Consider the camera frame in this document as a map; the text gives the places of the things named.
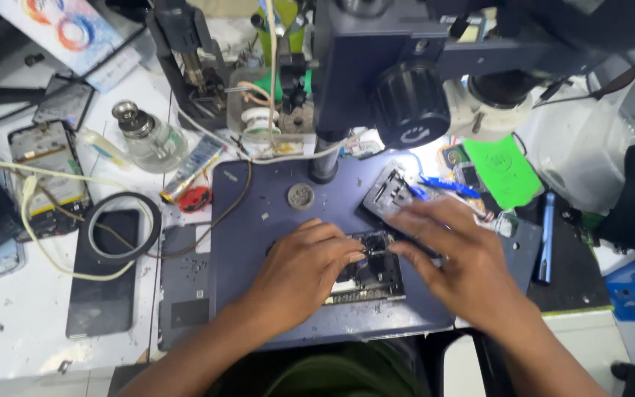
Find opened smartphone with battery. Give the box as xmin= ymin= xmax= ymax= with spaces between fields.
xmin=8 ymin=119 xmax=94 ymax=242

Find person's green trousers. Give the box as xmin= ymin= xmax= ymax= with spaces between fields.
xmin=206 ymin=339 xmax=424 ymax=397

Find colourful printed box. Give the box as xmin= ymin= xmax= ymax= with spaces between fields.
xmin=0 ymin=0 xmax=143 ymax=93

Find glue tube with yellow end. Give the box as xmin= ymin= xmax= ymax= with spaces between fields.
xmin=160 ymin=135 xmax=228 ymax=204

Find clear tray of parts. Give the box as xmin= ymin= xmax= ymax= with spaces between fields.
xmin=226 ymin=66 xmax=319 ymax=145

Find dark grey phone panel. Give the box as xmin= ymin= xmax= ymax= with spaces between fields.
xmin=158 ymin=223 xmax=215 ymax=351

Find black tape roll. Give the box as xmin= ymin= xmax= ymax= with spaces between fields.
xmin=81 ymin=191 xmax=163 ymax=263

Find black smartphone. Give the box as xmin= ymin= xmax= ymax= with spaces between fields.
xmin=65 ymin=209 xmax=141 ymax=340

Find black work mat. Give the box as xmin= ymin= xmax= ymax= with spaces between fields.
xmin=515 ymin=193 xmax=611 ymax=313

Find green bottle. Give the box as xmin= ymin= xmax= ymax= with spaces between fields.
xmin=256 ymin=0 xmax=308 ymax=68

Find blue pen screwdriver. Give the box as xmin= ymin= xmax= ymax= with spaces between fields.
xmin=537 ymin=191 xmax=557 ymax=285

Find small clear vial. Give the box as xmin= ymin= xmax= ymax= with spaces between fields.
xmin=474 ymin=210 xmax=520 ymax=239

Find grey stereo microscope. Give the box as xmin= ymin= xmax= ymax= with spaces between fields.
xmin=309 ymin=0 xmax=635 ymax=185

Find black chair armrest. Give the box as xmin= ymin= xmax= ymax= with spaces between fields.
xmin=610 ymin=361 xmax=635 ymax=397

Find brown thin cable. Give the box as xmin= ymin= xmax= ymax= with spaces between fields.
xmin=146 ymin=159 xmax=254 ymax=260

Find white lamp cable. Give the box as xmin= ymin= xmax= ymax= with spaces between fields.
xmin=176 ymin=0 xmax=359 ymax=166

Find person's left hand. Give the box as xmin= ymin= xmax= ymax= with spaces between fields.
xmin=246 ymin=218 xmax=368 ymax=333

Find white solder wire spool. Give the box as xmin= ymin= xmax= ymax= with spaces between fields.
xmin=240 ymin=107 xmax=281 ymax=140

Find dark phone back cover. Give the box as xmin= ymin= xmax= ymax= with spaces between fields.
xmin=32 ymin=74 xmax=97 ymax=133

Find glass bottle with metal pump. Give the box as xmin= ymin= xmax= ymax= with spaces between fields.
xmin=111 ymin=100 xmax=189 ymax=174

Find blue tweezers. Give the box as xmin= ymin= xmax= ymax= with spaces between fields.
xmin=408 ymin=175 xmax=482 ymax=200

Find grey phone frame part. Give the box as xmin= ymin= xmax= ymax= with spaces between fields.
xmin=361 ymin=160 xmax=446 ymax=232

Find black hot air gun stand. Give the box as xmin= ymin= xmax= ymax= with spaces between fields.
xmin=146 ymin=0 xmax=231 ymax=132

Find green pad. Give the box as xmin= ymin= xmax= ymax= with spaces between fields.
xmin=463 ymin=135 xmax=545 ymax=211

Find white syringe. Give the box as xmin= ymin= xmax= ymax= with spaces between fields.
xmin=77 ymin=127 xmax=132 ymax=169

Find person's right hand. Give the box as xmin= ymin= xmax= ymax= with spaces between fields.
xmin=386 ymin=195 xmax=520 ymax=327

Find smartphone with bare board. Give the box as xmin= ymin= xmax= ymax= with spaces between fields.
xmin=323 ymin=230 xmax=406 ymax=305

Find white charging cable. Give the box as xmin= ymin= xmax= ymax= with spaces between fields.
xmin=0 ymin=154 xmax=156 ymax=282

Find dark blue microscope base plate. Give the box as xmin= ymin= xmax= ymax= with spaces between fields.
xmin=209 ymin=157 xmax=457 ymax=351

